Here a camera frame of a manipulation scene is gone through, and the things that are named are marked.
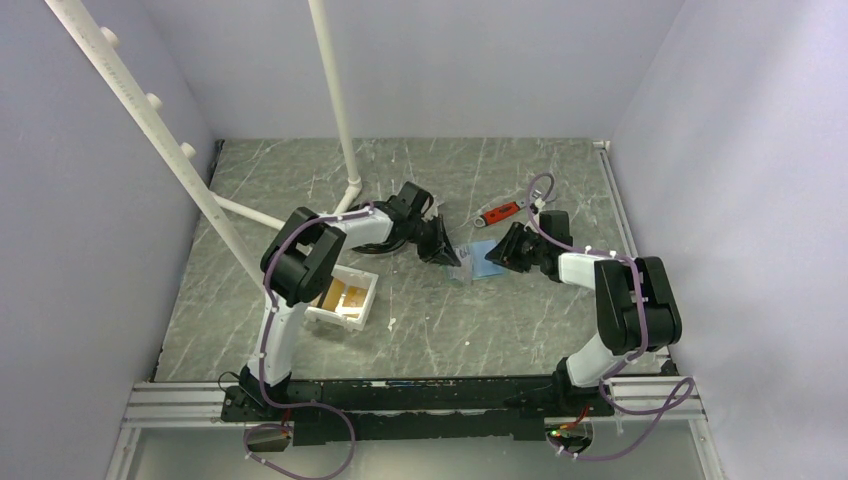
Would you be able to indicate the red handled adjustable wrench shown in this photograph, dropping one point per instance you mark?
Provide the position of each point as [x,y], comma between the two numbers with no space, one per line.
[505,211]

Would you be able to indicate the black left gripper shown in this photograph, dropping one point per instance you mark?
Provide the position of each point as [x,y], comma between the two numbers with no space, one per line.
[440,249]

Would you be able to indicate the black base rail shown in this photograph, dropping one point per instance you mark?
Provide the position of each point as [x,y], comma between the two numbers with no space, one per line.
[322,411]

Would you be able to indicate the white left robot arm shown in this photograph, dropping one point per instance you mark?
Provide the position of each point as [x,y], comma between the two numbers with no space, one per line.
[298,267]

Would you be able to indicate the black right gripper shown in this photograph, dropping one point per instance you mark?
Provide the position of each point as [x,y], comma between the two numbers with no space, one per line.
[506,251]

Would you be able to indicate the aluminium extrusion frame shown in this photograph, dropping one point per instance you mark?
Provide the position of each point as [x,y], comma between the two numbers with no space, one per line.
[152,405]

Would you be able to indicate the clear plastic tray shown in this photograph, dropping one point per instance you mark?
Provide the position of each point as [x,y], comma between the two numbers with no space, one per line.
[348,300]

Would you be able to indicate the white patterned card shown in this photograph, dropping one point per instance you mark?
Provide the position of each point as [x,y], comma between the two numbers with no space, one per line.
[465,270]

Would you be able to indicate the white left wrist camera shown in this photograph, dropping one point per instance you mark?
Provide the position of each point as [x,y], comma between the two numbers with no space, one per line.
[431,213]

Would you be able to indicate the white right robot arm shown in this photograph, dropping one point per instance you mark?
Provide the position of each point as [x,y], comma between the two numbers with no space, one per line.
[636,311]

